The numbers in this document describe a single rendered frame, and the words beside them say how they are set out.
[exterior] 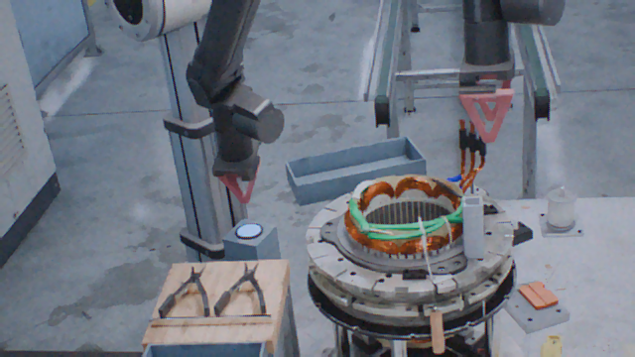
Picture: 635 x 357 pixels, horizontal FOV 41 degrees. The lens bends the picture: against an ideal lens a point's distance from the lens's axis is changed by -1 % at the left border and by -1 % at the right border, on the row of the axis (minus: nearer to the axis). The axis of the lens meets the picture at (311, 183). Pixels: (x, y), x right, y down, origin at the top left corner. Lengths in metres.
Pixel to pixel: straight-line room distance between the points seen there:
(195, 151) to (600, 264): 0.84
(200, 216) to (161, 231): 1.94
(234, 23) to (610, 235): 1.06
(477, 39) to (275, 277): 0.48
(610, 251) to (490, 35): 0.86
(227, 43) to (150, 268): 2.27
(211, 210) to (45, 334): 1.64
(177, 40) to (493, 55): 0.63
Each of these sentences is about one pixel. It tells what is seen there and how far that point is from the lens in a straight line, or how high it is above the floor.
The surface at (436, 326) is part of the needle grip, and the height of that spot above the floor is 1.05.
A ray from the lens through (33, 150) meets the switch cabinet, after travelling 3.91.
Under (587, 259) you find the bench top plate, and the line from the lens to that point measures 1.85.
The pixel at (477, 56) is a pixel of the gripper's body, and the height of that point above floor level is 1.41.
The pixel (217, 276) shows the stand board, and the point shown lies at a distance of 1.35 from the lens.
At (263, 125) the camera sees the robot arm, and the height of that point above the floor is 1.27.
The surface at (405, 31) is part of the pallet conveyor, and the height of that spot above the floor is 0.43.
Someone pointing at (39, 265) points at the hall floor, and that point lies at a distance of 3.62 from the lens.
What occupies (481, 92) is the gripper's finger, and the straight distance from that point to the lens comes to 1.10.
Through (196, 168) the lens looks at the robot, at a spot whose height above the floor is 1.09.
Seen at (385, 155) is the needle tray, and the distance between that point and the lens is 1.71.
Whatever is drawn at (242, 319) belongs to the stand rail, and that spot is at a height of 1.07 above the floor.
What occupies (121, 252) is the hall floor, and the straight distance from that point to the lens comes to 3.55.
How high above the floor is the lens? 1.81
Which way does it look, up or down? 29 degrees down
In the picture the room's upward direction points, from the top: 7 degrees counter-clockwise
